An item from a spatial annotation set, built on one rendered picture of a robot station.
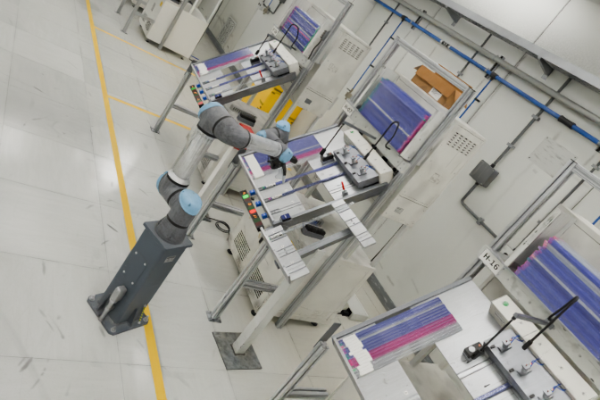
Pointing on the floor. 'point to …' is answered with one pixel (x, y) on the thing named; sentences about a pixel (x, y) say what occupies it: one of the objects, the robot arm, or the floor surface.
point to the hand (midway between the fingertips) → (279, 177)
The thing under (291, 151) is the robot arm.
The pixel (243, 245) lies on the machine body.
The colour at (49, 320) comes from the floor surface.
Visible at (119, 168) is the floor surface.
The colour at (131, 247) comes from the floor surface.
